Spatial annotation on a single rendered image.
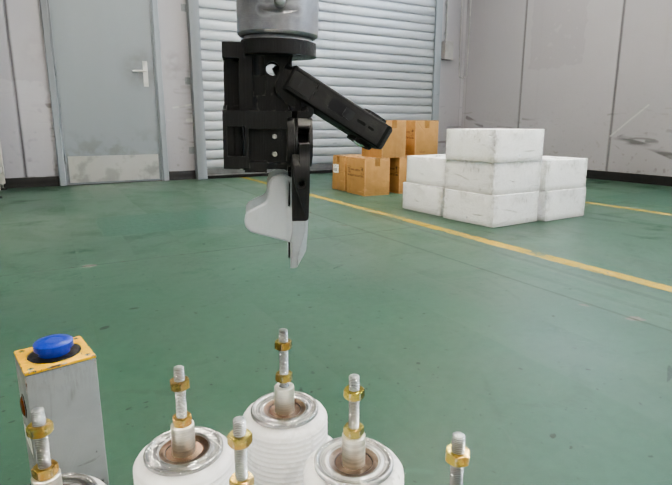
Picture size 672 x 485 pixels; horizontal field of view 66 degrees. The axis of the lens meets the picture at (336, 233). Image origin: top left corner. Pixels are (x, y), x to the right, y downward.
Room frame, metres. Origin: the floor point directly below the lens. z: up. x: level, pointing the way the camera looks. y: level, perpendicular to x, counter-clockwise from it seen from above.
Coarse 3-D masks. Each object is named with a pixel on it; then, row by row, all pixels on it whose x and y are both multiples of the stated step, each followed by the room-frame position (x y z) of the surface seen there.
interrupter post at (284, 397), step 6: (276, 384) 0.53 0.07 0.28; (276, 390) 0.52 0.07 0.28; (282, 390) 0.52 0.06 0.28; (288, 390) 0.52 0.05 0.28; (276, 396) 0.52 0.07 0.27; (282, 396) 0.52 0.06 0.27; (288, 396) 0.52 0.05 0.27; (276, 402) 0.52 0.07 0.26; (282, 402) 0.52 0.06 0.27; (288, 402) 0.52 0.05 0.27; (276, 408) 0.52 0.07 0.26; (282, 408) 0.52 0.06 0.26; (288, 408) 0.52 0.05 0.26; (294, 408) 0.53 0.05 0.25; (282, 414) 0.52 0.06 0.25; (288, 414) 0.52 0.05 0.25
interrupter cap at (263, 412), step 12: (264, 396) 0.55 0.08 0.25; (300, 396) 0.55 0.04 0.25; (252, 408) 0.52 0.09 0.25; (264, 408) 0.53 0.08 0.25; (300, 408) 0.53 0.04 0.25; (312, 408) 0.53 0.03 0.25; (264, 420) 0.50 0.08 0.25; (276, 420) 0.50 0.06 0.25; (288, 420) 0.50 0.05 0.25; (300, 420) 0.50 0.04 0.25
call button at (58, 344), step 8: (48, 336) 0.55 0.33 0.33; (56, 336) 0.55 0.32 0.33; (64, 336) 0.55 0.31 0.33; (40, 344) 0.53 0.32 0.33; (48, 344) 0.53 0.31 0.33; (56, 344) 0.53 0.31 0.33; (64, 344) 0.53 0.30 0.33; (72, 344) 0.54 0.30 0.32; (40, 352) 0.52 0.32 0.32; (48, 352) 0.52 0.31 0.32; (56, 352) 0.52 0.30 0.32; (64, 352) 0.53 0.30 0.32
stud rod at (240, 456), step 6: (234, 420) 0.36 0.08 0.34; (240, 420) 0.36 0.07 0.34; (234, 426) 0.36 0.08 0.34; (240, 426) 0.36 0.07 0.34; (234, 432) 0.36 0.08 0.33; (240, 432) 0.36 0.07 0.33; (234, 450) 0.36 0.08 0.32; (240, 450) 0.36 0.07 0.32; (246, 450) 0.36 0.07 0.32; (234, 456) 0.36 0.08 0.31; (240, 456) 0.36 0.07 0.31; (246, 456) 0.36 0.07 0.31; (234, 462) 0.36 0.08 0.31; (240, 462) 0.36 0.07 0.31; (246, 462) 0.36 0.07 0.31; (240, 468) 0.36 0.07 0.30; (246, 468) 0.36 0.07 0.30; (240, 474) 0.36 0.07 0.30; (246, 474) 0.36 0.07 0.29; (240, 480) 0.36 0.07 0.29
